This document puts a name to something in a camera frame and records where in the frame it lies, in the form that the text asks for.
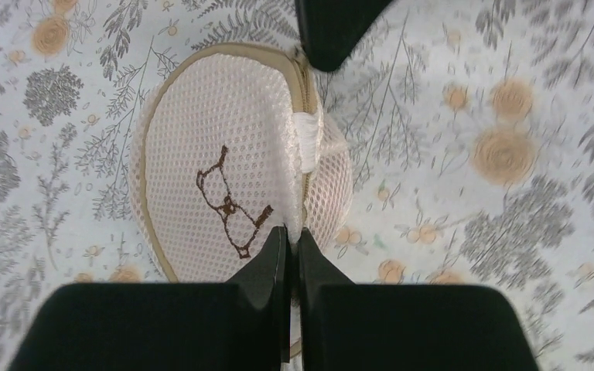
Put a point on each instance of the white mesh laundry bag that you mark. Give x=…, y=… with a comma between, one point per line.
x=232, y=144

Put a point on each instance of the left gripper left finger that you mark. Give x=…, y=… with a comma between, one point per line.
x=239, y=324

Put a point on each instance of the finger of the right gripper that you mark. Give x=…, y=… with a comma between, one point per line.
x=331, y=29

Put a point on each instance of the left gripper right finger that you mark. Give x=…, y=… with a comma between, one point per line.
x=350, y=326

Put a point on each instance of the floral tablecloth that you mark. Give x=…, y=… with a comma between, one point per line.
x=470, y=126

